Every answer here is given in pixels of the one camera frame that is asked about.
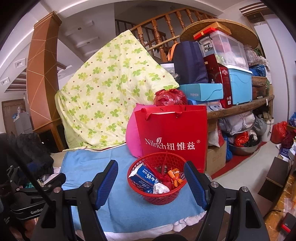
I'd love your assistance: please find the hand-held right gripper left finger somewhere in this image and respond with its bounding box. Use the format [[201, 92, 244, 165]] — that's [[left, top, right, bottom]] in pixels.
[[33, 159, 119, 241]]

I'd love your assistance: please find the blue plastic sack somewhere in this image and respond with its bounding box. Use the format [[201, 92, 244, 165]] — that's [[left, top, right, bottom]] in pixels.
[[248, 65, 267, 77]]

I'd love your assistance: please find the red paper shopping bag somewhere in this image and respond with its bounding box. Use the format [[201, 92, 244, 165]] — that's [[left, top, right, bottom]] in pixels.
[[134, 104, 208, 174]]

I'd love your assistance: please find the brown wooden column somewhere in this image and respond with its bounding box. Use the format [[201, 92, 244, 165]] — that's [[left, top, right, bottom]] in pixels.
[[26, 11, 64, 153]]

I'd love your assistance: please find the red floor mat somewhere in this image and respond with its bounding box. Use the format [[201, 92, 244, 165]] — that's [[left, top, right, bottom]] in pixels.
[[209, 141, 268, 180]]

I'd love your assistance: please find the dark red gift box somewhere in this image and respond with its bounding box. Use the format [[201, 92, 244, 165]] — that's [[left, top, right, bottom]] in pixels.
[[203, 55, 234, 109]]

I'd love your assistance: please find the black lace cloth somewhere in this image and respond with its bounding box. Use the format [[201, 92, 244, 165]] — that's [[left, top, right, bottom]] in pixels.
[[9, 133, 55, 177]]

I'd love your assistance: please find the knotted red plastic bag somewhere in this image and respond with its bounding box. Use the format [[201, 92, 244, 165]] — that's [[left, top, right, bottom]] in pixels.
[[153, 88, 188, 107]]

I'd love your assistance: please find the wooden shelf plank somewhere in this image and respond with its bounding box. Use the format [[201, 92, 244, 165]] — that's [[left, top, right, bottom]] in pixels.
[[207, 94, 275, 120]]

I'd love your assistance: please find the blue tissue packet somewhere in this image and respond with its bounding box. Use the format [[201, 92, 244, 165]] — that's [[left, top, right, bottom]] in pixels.
[[128, 163, 160, 194]]

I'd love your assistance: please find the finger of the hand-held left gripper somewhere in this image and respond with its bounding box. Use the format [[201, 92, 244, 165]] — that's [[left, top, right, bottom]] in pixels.
[[43, 172, 67, 189]]

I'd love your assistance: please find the round woven bamboo tray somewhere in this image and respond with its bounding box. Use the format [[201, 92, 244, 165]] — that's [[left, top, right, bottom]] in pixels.
[[180, 19, 259, 48]]

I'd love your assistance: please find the orange wrapper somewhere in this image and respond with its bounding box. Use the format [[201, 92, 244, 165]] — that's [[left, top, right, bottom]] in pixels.
[[167, 168, 186, 189]]

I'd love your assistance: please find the grey cabinet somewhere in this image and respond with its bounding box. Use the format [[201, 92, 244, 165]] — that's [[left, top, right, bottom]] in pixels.
[[13, 113, 33, 135]]

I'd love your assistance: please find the cardboard box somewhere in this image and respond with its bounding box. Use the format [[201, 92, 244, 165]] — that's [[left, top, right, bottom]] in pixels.
[[206, 140, 227, 177]]

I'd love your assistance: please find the steel basin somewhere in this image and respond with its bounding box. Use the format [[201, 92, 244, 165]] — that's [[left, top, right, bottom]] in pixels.
[[228, 135, 263, 156]]

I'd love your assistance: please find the large red plastic bag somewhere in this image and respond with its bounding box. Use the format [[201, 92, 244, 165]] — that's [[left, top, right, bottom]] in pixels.
[[270, 121, 288, 145]]

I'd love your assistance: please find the light blue blanket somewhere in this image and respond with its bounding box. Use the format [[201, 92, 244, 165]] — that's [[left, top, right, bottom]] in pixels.
[[60, 145, 210, 235]]

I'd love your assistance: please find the brown side table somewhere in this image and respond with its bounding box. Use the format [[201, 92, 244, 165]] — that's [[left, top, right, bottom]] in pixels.
[[257, 156, 295, 202]]

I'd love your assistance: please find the light blue storage bin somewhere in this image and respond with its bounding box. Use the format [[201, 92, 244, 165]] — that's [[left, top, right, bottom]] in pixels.
[[225, 65, 254, 105]]

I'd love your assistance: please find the navy fabric bag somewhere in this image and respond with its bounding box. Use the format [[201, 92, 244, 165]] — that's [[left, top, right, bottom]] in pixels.
[[167, 41, 209, 85]]

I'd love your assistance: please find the white bucket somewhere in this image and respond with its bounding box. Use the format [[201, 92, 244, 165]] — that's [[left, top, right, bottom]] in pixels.
[[261, 114, 275, 142]]

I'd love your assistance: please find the flat red gift box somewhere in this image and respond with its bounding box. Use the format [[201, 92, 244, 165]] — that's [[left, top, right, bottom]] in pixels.
[[193, 26, 217, 40]]

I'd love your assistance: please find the clear plastic storage box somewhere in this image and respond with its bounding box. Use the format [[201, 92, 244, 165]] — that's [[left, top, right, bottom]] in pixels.
[[198, 30, 250, 69]]

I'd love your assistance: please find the red plastic basket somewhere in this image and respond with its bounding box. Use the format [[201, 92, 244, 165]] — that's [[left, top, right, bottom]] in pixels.
[[126, 152, 188, 206]]

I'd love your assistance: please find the brown woven basket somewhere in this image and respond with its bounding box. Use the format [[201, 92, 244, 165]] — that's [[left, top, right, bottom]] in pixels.
[[251, 76, 268, 87]]

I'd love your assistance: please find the wooden door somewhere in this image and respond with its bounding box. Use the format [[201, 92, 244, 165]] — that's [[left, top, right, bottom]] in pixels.
[[1, 99, 28, 131]]

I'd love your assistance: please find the pink pillow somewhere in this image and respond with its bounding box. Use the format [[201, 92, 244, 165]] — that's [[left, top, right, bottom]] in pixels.
[[126, 103, 158, 159]]

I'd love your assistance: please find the green floral quilt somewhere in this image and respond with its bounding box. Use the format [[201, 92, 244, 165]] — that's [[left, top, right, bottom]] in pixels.
[[55, 30, 180, 150]]

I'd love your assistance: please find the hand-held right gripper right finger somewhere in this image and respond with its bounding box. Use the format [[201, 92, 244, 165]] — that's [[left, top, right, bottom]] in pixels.
[[183, 161, 271, 241]]

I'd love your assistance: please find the white bed sheet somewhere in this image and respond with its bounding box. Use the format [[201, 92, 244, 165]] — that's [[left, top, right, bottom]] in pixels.
[[76, 212, 210, 241]]

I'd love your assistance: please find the teal shoe box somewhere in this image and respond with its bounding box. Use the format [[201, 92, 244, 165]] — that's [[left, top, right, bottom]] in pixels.
[[178, 83, 224, 101]]

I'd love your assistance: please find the black cable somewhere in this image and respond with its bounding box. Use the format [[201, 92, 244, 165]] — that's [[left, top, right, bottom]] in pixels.
[[12, 148, 55, 209]]

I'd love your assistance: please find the wooden staircase railing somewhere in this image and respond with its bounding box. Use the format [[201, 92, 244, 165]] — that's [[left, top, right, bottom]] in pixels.
[[115, 6, 218, 63]]

